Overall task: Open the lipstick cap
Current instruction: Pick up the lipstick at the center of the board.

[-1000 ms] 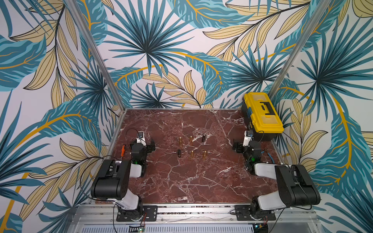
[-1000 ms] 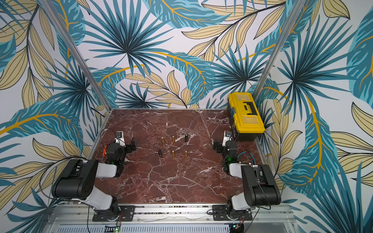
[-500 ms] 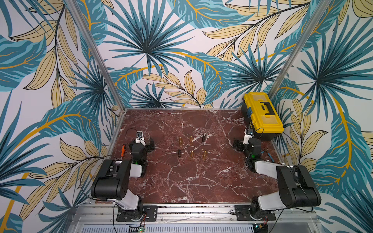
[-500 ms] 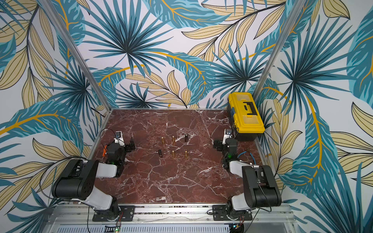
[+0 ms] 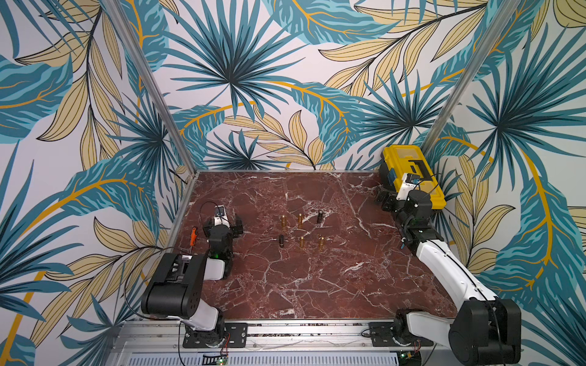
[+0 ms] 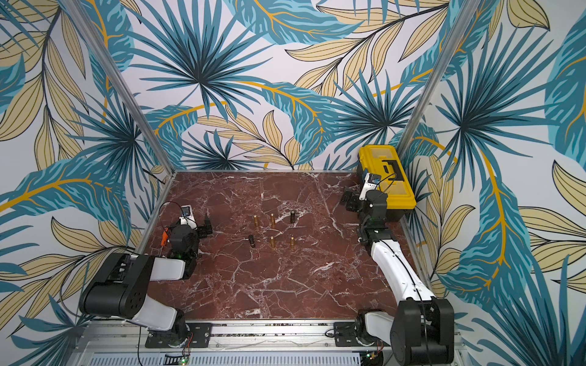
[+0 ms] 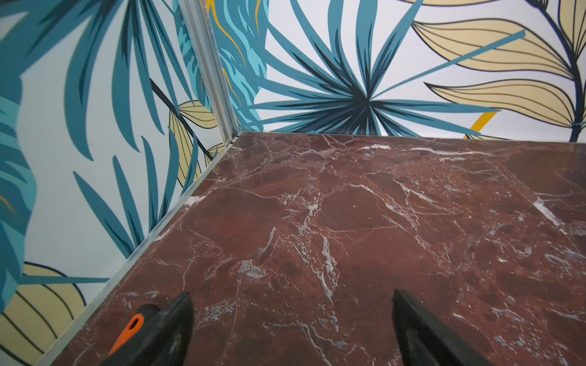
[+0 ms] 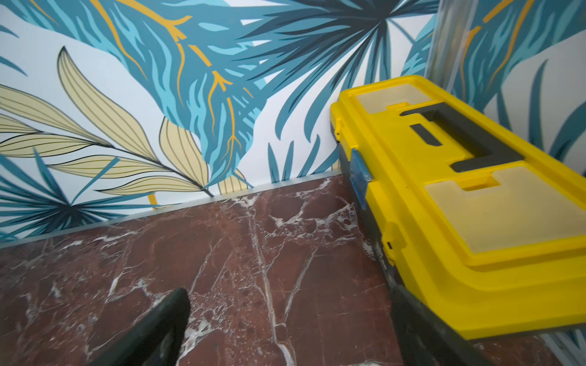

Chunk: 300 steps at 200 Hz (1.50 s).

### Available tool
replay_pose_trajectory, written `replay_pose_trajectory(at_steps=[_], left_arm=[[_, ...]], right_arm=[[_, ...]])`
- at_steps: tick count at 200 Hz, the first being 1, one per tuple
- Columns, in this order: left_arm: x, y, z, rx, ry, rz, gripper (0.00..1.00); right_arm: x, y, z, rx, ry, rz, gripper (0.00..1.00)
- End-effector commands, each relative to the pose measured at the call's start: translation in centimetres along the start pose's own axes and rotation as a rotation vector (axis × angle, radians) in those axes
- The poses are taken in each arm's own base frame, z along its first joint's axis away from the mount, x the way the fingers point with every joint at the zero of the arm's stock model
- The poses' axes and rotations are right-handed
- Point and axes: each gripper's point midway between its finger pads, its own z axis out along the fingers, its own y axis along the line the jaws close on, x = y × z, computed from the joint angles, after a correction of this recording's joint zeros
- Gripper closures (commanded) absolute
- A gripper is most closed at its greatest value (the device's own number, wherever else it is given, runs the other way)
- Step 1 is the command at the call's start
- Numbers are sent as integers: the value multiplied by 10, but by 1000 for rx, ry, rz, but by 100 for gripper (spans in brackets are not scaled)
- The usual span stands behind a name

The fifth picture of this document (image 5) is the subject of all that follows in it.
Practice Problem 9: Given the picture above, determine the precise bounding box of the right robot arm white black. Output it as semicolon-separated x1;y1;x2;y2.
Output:
375;188;521;365

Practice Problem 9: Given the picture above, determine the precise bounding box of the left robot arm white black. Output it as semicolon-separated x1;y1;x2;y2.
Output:
140;216;244;347

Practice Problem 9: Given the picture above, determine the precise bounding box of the yellow black toolbox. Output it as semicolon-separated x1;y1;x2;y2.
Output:
379;145;447;210

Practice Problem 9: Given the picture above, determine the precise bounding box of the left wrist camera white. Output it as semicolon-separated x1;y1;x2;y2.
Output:
213;205;230;227

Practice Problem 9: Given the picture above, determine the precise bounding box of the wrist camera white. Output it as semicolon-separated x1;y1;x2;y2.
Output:
397;173;421;201
213;205;230;227

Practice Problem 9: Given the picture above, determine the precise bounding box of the orange handled screwdriver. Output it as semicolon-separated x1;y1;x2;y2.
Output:
189;227;198;251

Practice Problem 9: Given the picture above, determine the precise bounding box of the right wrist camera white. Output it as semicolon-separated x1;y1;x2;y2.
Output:
397;173;421;201

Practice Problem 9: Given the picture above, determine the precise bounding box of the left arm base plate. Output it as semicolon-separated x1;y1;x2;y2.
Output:
183;323;248;349

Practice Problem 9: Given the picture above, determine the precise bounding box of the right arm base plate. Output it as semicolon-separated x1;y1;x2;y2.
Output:
368;321;433;348

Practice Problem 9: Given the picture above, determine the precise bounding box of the aluminium frame rail front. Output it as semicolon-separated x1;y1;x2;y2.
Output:
107;319;509;366

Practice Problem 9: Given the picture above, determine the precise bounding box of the aluminium corner post left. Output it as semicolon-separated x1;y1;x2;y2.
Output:
103;0;197;177

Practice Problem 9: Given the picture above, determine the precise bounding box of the aluminium corner post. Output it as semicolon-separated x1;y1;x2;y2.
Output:
103;0;197;177
421;0;521;154

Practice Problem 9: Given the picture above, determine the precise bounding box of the aluminium corner post right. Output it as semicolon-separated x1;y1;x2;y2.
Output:
421;0;521;154

